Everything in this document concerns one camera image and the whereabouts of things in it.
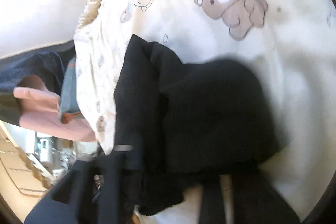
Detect cream cartoon print bedsheet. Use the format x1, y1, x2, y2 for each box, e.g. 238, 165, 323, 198
74, 0, 335, 223

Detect black pants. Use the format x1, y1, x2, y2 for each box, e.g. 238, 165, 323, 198
98, 36, 286, 223

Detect pink hanging cloth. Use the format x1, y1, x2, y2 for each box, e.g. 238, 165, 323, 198
13, 75, 96, 141

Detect dark navy hanging garment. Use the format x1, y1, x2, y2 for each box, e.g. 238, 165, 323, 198
1, 40, 75, 126

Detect teal mattress with orange stripe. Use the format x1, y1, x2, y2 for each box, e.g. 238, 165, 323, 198
59, 56, 83, 124

